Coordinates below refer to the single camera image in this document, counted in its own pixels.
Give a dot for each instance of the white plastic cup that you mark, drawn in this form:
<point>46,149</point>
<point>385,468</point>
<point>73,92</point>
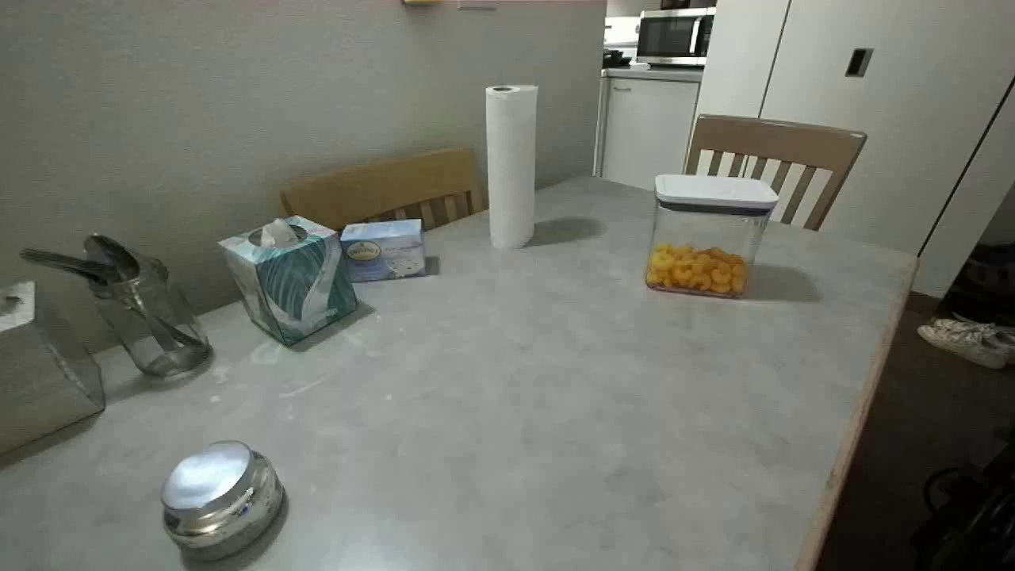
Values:
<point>716,190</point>

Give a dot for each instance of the clear plastic container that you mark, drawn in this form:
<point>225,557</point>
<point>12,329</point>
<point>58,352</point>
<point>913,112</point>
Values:
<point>704,225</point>

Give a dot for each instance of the white paper towel roll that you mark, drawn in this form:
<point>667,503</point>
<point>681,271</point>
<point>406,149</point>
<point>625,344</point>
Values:
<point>513,168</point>

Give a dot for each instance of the small blue tissue box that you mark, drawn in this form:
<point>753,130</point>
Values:
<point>381,250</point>

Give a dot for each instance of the white kitchen cabinet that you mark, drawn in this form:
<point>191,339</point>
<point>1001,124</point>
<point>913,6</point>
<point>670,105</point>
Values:
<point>649,129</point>

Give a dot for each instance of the teal patterned tissue box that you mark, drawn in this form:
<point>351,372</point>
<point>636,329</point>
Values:
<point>291,282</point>

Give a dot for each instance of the silver microwave oven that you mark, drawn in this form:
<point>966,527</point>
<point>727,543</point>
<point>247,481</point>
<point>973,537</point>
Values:
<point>670,37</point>

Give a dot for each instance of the wooden chair slatted backrest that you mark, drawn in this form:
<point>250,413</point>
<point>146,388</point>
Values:
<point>779,141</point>

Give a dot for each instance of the shiny round metal bowl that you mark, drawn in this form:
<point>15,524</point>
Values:
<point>221,497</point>

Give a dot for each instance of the glass utensil jar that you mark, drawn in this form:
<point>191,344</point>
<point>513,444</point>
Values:
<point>153,329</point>

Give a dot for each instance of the metal spoon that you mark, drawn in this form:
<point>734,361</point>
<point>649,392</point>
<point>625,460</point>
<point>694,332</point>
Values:
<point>113,253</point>

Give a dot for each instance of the white sneaker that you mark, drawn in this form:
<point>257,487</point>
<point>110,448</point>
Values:
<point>968,339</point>

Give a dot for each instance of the dark bag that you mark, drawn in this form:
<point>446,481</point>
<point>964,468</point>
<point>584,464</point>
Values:
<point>984,282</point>

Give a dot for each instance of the clear acrylic box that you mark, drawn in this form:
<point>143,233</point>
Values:
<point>43,385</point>

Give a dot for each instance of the black wall switch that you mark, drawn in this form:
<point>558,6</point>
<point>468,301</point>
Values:
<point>857,61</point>

